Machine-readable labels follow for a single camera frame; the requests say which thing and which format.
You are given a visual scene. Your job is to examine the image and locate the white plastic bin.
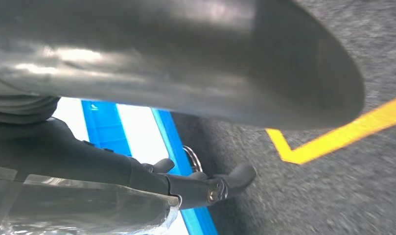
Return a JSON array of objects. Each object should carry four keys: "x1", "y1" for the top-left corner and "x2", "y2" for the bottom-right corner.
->
[{"x1": 116, "y1": 103, "x2": 189, "y2": 235}]

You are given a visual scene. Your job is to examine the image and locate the chrome stanchion base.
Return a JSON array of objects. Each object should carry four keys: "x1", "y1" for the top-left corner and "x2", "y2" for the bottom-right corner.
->
[{"x1": 183, "y1": 145, "x2": 204, "y2": 173}]

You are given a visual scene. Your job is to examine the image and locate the blue rack on casters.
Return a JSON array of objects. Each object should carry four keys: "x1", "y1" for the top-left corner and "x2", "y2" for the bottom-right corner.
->
[{"x1": 81, "y1": 99, "x2": 218, "y2": 235}]

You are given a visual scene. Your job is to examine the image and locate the blue plastic bin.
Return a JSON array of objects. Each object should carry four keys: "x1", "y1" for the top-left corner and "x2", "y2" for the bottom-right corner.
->
[{"x1": 81, "y1": 100, "x2": 133, "y2": 157}]

